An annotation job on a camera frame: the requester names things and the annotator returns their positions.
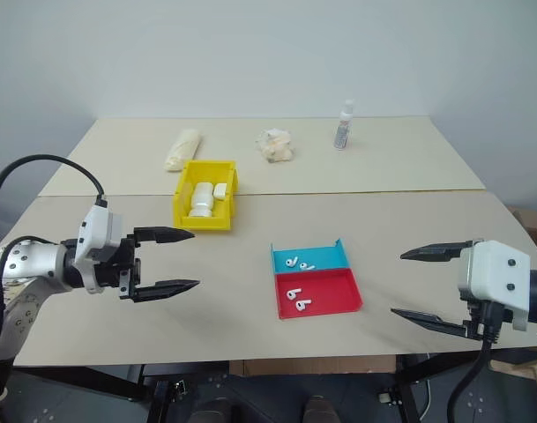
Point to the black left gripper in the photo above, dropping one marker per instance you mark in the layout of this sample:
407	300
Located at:
128	269

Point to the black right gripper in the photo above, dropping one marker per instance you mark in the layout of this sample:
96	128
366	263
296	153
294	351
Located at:
473	321

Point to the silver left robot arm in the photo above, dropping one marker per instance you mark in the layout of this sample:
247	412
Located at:
34	264

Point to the yellow plastic bin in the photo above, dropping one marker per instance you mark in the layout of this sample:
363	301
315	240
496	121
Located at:
183	207

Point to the small white plastic block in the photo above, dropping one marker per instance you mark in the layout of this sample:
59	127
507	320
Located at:
220	190

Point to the brown cardboard box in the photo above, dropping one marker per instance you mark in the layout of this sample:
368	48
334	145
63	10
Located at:
532	224

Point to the white plastic bottle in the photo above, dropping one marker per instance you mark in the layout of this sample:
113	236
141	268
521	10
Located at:
202	200

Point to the red shallow tray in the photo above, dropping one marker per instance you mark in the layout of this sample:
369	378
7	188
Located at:
330	291

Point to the blue shallow tray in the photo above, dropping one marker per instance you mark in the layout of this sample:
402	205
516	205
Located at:
325	257

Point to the light wooden stool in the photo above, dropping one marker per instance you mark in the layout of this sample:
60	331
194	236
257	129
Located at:
524	370

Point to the flat brown cardboard sheet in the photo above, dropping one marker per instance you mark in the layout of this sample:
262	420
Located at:
312	365

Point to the crumpled clear plastic bag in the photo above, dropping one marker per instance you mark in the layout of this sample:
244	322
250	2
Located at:
274	145

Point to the small clear spray bottle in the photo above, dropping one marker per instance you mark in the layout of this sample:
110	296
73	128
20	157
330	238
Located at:
343	130

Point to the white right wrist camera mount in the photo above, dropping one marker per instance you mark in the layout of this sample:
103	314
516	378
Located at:
493	277

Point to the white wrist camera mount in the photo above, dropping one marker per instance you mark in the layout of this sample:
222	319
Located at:
97	229
493	277

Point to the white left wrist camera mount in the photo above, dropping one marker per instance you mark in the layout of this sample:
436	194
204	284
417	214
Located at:
97	229

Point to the black metal table frame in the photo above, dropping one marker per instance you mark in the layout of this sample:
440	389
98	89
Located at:
162	392

